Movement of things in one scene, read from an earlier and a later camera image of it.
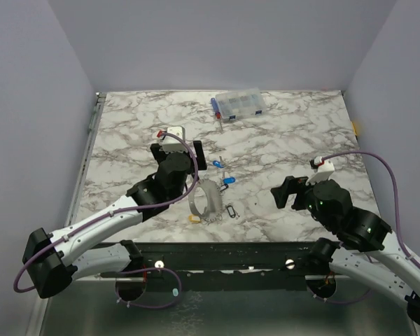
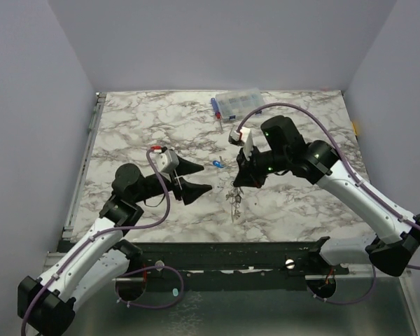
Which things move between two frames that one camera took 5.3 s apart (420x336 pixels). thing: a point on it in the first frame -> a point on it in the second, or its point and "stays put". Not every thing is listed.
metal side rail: (85, 160) stays put
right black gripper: (287, 190) -> (245, 167)
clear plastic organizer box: (240, 104) stays put
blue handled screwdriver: (216, 110) stays put
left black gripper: (160, 155) -> (190, 192)
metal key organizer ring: (206, 201) -> (234, 196)
